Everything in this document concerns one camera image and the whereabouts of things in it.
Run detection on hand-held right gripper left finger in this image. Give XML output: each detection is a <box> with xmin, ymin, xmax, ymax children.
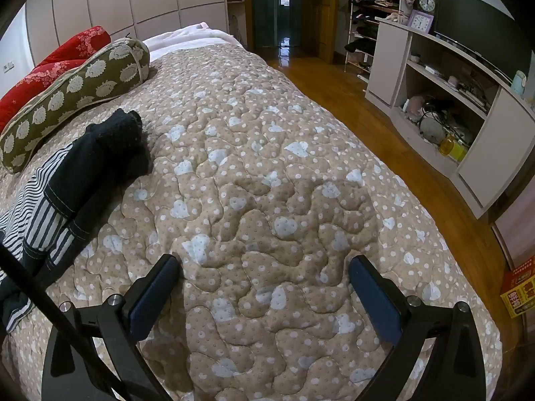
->
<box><xmin>42</xmin><ymin>254</ymin><xmax>181</xmax><ymax>401</ymax></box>

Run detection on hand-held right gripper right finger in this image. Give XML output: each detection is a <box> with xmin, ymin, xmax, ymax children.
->
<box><xmin>349</xmin><ymin>255</ymin><xmax>488</xmax><ymax>401</ymax></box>

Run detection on dark striped pants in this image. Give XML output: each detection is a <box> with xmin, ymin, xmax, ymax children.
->
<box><xmin>0</xmin><ymin>109</ymin><xmax>153</xmax><ymax>335</ymax></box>

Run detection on orange cardboard box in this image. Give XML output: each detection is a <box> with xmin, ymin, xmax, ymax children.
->
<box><xmin>500</xmin><ymin>255</ymin><xmax>535</xmax><ymax>319</ymax></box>

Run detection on beige quilted bedspread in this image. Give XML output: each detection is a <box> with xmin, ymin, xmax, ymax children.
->
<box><xmin>0</xmin><ymin>42</ymin><xmax>503</xmax><ymax>401</ymax></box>

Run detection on yellow bottle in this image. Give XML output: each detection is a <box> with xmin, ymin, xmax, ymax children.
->
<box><xmin>439</xmin><ymin>134</ymin><xmax>469</xmax><ymax>163</ymax></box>

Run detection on white round appliance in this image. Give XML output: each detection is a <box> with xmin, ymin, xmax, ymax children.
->
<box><xmin>418</xmin><ymin>115</ymin><xmax>446</xmax><ymax>145</ymax></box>

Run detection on white television cabinet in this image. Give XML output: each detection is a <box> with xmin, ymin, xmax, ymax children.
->
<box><xmin>365</xmin><ymin>17</ymin><xmax>535</xmax><ymax>220</ymax></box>

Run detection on olive hedgehog print pillow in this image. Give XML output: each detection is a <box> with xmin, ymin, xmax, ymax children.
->
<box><xmin>0</xmin><ymin>37</ymin><xmax>151</xmax><ymax>174</ymax></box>

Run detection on teal cup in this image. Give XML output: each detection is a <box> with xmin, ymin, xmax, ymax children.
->
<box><xmin>512</xmin><ymin>70</ymin><xmax>529</xmax><ymax>98</ymax></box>

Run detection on red floral quilt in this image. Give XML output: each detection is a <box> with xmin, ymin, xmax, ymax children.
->
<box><xmin>0</xmin><ymin>25</ymin><xmax>112</xmax><ymax>134</ymax></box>

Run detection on white shoe rack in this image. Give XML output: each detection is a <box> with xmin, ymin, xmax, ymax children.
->
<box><xmin>344</xmin><ymin>0</ymin><xmax>415</xmax><ymax>78</ymax></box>

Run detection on purple square clock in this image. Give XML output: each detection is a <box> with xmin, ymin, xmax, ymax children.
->
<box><xmin>407</xmin><ymin>9</ymin><xmax>434</xmax><ymax>34</ymax></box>

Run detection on yellow wooden door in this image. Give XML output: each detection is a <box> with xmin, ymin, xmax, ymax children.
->
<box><xmin>309</xmin><ymin>0</ymin><xmax>342</xmax><ymax>64</ymax></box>

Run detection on black television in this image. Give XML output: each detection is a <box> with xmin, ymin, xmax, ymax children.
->
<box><xmin>434</xmin><ymin>0</ymin><xmax>520</xmax><ymax>85</ymax></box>

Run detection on black cable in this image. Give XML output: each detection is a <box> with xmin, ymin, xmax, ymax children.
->
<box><xmin>0</xmin><ymin>242</ymin><xmax>168</xmax><ymax>401</ymax></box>

